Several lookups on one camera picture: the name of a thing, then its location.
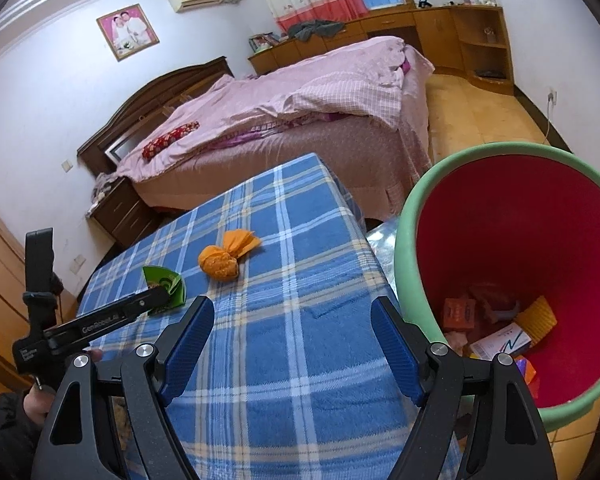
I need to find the wall socket with white cable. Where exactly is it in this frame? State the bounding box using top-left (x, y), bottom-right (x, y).
top-left (542, 89), bottom-right (559, 143)

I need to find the crumpled cloth on nightstand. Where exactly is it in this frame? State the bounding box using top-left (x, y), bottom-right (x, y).
top-left (87, 172), bottom-right (123, 208)

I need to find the person's left hand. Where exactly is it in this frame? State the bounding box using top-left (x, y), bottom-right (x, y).
top-left (22, 385), bottom-right (57, 429)

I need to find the dark wooden nightstand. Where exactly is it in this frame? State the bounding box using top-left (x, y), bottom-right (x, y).
top-left (86, 177), bottom-right (161, 251)

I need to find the pink quilt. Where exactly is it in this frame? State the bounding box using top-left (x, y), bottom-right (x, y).
top-left (117, 36), bottom-right (436, 183)

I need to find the silver plastic sheet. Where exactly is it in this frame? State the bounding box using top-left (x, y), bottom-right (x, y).
top-left (365, 217), bottom-right (406, 301)

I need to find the small knotted orange bag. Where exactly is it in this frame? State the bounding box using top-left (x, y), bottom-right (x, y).
top-left (198, 228), bottom-right (263, 281)

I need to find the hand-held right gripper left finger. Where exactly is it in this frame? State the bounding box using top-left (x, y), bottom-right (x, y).
top-left (32, 296), bottom-right (216, 480)

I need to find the grey clothing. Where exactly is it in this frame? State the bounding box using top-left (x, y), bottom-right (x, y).
top-left (287, 20), bottom-right (346, 43)

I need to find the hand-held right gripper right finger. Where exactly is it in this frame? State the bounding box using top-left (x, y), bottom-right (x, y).
top-left (370, 296), bottom-right (558, 480)

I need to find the dark wooden bed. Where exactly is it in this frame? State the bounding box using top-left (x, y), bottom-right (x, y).
top-left (76, 35), bottom-right (436, 221)

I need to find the framed wall picture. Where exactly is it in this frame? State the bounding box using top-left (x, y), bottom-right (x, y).
top-left (96, 4), bottom-right (160, 62)

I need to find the green snack packet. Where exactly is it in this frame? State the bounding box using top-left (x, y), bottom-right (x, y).
top-left (142, 265), bottom-right (187, 316)

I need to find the red floral pillow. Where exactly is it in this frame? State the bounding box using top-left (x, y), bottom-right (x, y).
top-left (141, 120), bottom-right (201, 161)

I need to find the blue plaid blanket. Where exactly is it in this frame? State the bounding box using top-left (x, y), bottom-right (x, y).
top-left (75, 154), bottom-right (461, 480)

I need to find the light wooden desk cabinet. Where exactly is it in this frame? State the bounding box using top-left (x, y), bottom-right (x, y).
top-left (247, 5), bottom-right (515, 96)

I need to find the small orange box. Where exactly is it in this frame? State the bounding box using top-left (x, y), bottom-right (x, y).
top-left (442, 298), bottom-right (477, 331)

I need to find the light wooden wardrobe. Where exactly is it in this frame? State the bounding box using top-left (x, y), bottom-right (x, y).
top-left (0, 190), bottom-right (78, 376)

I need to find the person's left forearm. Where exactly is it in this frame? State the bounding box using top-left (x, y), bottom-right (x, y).
top-left (0, 392), bottom-right (46, 480)

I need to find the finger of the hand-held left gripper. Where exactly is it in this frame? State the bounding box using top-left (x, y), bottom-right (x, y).
top-left (130, 285), bottom-right (177, 317)

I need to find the red bin with green rim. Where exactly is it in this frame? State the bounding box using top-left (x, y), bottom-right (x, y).
top-left (394, 141), bottom-right (600, 433)

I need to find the row of books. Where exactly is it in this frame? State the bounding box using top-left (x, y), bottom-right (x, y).
top-left (249, 32), bottom-right (283, 53)

